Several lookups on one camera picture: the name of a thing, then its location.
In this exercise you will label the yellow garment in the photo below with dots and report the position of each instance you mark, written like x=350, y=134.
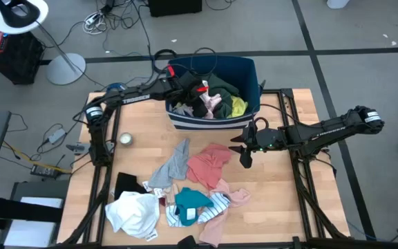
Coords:
x=238, y=107

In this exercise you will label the grey cabinet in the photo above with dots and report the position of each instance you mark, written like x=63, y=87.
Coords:
x=33, y=207

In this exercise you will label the grey metal bracket plate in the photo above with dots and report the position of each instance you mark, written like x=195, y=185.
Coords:
x=78, y=148

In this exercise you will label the beige checked garment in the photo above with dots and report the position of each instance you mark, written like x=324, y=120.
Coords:
x=172, y=193

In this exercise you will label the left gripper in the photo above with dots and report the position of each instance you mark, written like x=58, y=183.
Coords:
x=188, y=84

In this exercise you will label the coral garment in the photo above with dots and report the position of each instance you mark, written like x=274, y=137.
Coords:
x=207, y=166

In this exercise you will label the black garment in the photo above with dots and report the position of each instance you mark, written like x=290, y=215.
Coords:
x=126, y=183

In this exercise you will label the dark green sweater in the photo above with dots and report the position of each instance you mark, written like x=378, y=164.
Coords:
x=223, y=90

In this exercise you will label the grey power brick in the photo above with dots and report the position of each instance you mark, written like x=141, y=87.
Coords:
x=56, y=136

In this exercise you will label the black aluminium table frame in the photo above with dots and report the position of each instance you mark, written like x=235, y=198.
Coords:
x=102, y=193

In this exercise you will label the white power strip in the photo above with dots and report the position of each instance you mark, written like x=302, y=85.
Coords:
x=93, y=20

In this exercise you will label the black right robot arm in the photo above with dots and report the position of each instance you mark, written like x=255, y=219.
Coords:
x=323, y=133

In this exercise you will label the navy white-striped fabric basket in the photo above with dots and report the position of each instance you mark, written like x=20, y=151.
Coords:
x=244, y=72

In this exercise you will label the black box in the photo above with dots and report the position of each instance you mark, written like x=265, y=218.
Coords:
x=175, y=7

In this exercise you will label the white garment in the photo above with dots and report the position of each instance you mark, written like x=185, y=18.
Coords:
x=133, y=214

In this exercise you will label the white round floor stand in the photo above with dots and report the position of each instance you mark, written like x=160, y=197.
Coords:
x=66, y=69

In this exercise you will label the white striped sock dark heel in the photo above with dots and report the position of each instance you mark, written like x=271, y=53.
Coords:
x=172, y=218

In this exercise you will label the white teal-striped sock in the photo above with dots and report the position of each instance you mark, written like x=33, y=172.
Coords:
x=216, y=205

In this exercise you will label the small silver tin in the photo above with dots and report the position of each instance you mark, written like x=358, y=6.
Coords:
x=125, y=138

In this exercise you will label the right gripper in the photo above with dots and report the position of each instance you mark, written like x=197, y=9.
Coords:
x=256, y=140

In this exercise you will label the black rounded object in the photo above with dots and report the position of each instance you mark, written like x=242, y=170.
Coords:
x=187, y=242

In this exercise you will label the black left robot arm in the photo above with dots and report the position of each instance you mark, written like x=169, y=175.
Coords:
x=137, y=97

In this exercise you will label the white paper tag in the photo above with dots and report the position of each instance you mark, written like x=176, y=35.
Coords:
x=147, y=185
x=152, y=236
x=157, y=192
x=191, y=213

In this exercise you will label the teal knit garment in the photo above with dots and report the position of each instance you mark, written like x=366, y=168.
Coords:
x=192, y=200

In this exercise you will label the grey garment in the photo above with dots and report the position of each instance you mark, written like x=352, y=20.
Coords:
x=171, y=169

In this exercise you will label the black power adapter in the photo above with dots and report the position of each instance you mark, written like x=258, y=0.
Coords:
x=43, y=170

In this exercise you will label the black curved object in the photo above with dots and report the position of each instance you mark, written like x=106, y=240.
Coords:
x=16, y=14

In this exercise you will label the white object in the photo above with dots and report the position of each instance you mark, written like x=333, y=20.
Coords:
x=337, y=3

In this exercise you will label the black crate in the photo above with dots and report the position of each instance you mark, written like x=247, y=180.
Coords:
x=16, y=62

